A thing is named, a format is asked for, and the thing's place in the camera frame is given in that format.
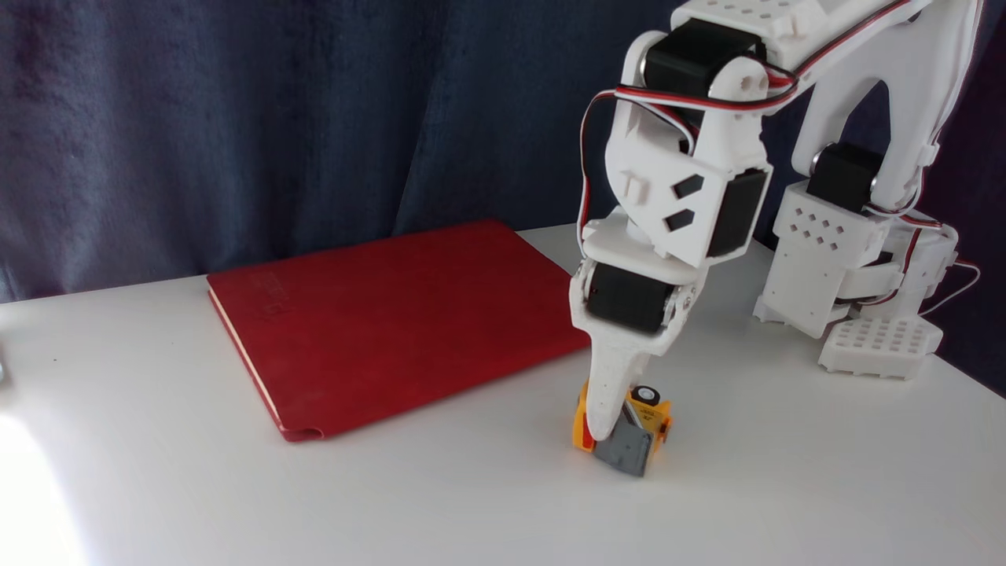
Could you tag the dark blue curtain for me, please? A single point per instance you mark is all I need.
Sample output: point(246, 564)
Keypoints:
point(236, 118)

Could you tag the yellow toy truck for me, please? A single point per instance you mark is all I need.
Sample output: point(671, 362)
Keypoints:
point(633, 452)

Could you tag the red notebook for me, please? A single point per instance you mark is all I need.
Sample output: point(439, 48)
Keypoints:
point(393, 322)

